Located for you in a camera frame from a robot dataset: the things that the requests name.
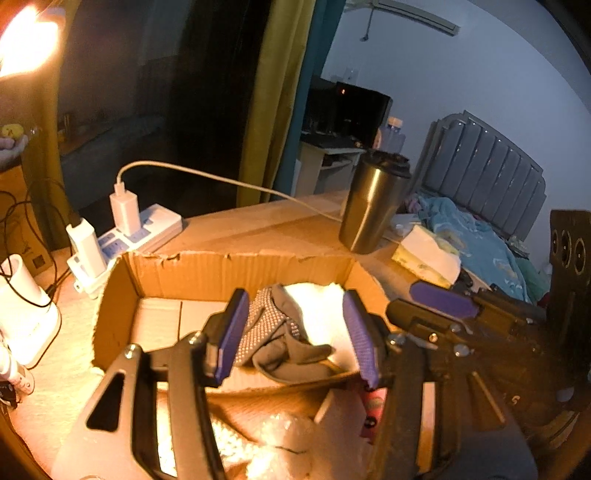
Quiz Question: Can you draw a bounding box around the blue printed blanket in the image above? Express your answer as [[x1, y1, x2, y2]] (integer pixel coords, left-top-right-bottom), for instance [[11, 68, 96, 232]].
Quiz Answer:
[[405, 194, 551, 306]]

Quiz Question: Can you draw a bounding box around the clear plastic bottle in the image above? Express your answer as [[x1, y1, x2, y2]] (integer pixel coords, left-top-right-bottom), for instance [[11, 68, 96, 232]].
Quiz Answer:
[[380, 116, 407, 154]]

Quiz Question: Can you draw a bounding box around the white power adapter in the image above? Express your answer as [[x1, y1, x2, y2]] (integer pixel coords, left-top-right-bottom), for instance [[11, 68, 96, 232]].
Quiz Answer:
[[66, 220, 110, 280]]

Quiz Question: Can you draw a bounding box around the white cloth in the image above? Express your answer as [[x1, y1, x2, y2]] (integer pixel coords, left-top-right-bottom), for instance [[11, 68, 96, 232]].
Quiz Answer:
[[281, 281, 362, 370]]

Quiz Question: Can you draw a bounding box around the yellow tissue pack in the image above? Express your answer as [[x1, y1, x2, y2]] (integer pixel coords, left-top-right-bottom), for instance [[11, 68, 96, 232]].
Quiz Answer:
[[392, 224, 462, 288]]

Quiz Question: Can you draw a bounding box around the brown cardboard carton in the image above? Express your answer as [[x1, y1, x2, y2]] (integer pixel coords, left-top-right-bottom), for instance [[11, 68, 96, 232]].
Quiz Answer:
[[0, 165, 49, 280]]

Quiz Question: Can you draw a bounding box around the pink plush toy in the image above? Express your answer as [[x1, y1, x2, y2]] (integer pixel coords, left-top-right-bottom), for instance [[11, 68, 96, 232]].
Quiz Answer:
[[360, 387, 385, 445]]

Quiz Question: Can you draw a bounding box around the grey padded headboard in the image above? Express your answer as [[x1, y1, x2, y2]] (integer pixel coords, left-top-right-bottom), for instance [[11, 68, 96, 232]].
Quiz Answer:
[[414, 110, 548, 244]]

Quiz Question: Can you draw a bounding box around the white labeled bottle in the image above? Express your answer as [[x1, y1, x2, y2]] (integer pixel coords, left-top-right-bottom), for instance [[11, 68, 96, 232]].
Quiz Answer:
[[7, 355, 36, 398]]

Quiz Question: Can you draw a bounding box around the white charger with cable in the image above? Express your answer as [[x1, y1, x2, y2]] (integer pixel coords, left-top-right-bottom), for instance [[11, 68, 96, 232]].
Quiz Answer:
[[109, 181, 140, 236]]

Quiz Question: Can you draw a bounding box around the teal curtain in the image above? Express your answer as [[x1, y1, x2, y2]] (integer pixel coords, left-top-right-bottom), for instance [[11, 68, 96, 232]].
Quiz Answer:
[[281, 0, 348, 195]]

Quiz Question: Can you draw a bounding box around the black cable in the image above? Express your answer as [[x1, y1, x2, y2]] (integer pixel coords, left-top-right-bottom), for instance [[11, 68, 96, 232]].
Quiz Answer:
[[0, 178, 78, 308]]

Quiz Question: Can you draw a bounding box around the yellow curtain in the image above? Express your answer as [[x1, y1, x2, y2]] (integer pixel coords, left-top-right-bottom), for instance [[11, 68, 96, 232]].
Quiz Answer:
[[235, 0, 315, 208]]

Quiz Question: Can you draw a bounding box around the black monitor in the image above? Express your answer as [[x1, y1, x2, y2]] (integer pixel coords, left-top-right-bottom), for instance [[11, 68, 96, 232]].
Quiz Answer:
[[307, 76, 393, 149]]

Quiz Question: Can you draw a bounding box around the white air conditioner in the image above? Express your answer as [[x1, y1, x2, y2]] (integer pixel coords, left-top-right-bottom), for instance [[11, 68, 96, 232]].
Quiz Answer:
[[345, 0, 462, 38]]

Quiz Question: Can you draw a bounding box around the clear bubble wrap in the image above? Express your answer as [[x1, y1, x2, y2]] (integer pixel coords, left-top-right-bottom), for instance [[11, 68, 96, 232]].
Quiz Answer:
[[208, 410, 325, 480]]

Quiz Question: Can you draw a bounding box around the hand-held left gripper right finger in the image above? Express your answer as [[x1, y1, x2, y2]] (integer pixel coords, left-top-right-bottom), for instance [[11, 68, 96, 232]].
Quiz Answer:
[[342, 290, 539, 480]]

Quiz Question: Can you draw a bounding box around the white charging cable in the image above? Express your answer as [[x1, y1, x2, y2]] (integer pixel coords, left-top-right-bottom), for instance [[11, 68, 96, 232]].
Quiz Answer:
[[115, 160, 345, 223]]

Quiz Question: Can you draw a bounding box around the steel tumbler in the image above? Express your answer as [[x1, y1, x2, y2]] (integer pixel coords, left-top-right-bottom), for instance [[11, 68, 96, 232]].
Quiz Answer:
[[338, 150, 413, 254]]

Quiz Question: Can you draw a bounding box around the grey dotted glove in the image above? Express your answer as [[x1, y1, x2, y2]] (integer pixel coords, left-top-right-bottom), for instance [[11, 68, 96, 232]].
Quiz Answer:
[[238, 284, 342, 384]]

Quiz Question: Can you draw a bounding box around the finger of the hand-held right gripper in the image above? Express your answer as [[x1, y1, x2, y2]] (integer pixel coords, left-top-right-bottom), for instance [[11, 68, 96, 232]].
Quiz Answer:
[[410, 281, 513, 322], [386, 298, 472, 348]]

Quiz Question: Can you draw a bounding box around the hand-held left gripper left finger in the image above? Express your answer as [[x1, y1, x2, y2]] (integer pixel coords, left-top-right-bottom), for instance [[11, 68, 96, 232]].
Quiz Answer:
[[51, 288, 252, 480]]

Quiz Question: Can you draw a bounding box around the white desk lamp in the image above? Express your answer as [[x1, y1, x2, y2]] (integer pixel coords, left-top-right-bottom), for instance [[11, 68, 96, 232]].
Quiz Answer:
[[0, 4, 63, 370]]

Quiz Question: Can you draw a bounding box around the white side desk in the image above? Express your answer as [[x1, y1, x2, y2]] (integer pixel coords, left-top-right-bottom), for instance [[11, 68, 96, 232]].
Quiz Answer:
[[294, 135, 370, 197]]

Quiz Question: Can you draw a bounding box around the brown cardboard box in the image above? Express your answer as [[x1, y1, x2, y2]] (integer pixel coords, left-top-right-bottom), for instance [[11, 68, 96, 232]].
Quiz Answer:
[[90, 250, 402, 416]]

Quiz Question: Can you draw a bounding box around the white power strip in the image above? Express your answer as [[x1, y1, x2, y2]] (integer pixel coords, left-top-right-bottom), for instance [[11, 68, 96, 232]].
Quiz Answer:
[[67, 205, 184, 296]]

